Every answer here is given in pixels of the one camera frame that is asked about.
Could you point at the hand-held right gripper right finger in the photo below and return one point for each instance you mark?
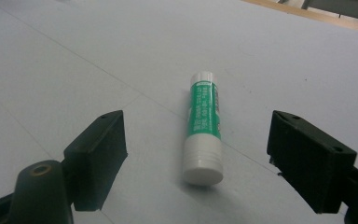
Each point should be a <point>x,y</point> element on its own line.
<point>310,161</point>

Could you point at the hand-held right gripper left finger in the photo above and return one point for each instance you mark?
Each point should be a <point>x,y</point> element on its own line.
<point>94,161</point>

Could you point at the green and white glue stick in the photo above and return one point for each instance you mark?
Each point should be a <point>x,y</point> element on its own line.
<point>203,130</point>

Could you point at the dark grey furniture panel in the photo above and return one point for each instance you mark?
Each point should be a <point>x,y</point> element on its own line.
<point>345,7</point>

